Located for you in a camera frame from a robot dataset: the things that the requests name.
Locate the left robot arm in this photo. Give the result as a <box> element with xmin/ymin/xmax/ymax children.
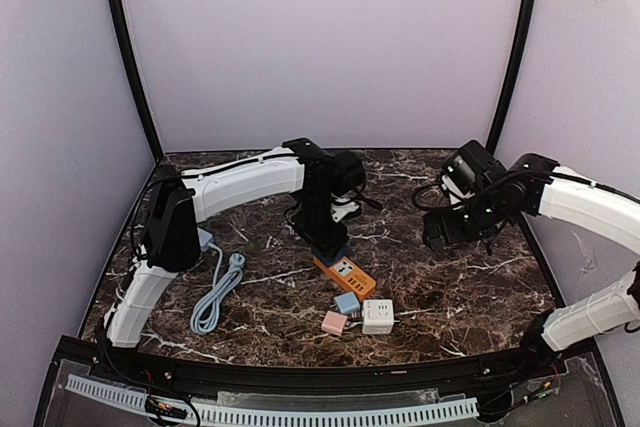
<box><xmin>101</xmin><ymin>138</ymin><xmax>365</xmax><ymax>383</ymax></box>

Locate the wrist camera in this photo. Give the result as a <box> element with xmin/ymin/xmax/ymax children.
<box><xmin>438</xmin><ymin>140</ymin><xmax>507</xmax><ymax>204</ymax></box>
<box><xmin>332</xmin><ymin>151</ymin><xmax>366</xmax><ymax>197</ymax></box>

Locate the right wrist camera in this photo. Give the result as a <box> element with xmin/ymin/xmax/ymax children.
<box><xmin>438</xmin><ymin>140</ymin><xmax>507</xmax><ymax>204</ymax></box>

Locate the black front table rail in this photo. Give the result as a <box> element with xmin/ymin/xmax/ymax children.
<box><xmin>54</xmin><ymin>336</ymin><xmax>566</xmax><ymax>398</ymax></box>

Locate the black frame post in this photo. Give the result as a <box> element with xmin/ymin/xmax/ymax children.
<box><xmin>485</xmin><ymin>0</ymin><xmax>535</xmax><ymax>154</ymax></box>
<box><xmin>107</xmin><ymin>0</ymin><xmax>164</xmax><ymax>163</ymax></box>

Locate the light blue charger plug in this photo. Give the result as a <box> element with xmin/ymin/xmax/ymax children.
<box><xmin>334</xmin><ymin>292</ymin><xmax>361</xmax><ymax>316</ymax></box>

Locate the dark blue cube socket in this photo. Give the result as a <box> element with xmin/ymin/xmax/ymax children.
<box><xmin>312</xmin><ymin>245</ymin><xmax>348</xmax><ymax>267</ymax></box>

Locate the black right frame post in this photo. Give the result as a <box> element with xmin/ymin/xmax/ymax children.
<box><xmin>485</xmin><ymin>0</ymin><xmax>535</xmax><ymax>154</ymax></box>

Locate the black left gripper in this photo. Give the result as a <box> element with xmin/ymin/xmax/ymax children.
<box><xmin>291</xmin><ymin>192</ymin><xmax>348</xmax><ymax>264</ymax></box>

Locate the grey-blue power strip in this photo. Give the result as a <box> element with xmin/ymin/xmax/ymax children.
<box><xmin>197</xmin><ymin>227</ymin><xmax>215</xmax><ymax>252</ymax></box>

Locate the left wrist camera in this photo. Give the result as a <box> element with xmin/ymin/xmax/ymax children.
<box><xmin>332</xmin><ymin>151</ymin><xmax>366</xmax><ymax>197</ymax></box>

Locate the pink charger plug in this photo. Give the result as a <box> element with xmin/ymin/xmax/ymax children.
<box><xmin>321</xmin><ymin>311</ymin><xmax>348</xmax><ymax>336</ymax></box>

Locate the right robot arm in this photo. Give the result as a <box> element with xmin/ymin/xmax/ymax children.
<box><xmin>418</xmin><ymin>143</ymin><xmax>639</xmax><ymax>381</ymax></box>

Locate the orange power strip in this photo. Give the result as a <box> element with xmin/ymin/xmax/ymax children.
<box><xmin>313</xmin><ymin>256</ymin><xmax>376</xmax><ymax>301</ymax></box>

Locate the black left frame post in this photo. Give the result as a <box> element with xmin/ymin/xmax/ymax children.
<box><xmin>107</xmin><ymin>0</ymin><xmax>164</xmax><ymax>163</ymax></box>

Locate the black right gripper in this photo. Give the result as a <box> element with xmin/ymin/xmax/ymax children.
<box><xmin>423</xmin><ymin>189</ymin><xmax>506</xmax><ymax>252</ymax></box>

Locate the grey-blue coiled cable with plug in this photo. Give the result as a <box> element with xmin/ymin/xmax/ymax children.
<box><xmin>190</xmin><ymin>241</ymin><xmax>247</xmax><ymax>336</ymax></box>

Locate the light blue slotted cable duct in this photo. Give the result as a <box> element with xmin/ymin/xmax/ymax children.
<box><xmin>64</xmin><ymin>373</ymin><xmax>480</xmax><ymax>426</ymax></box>

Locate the white cube socket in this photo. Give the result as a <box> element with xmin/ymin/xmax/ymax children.
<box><xmin>361</xmin><ymin>299</ymin><xmax>395</xmax><ymax>335</ymax></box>

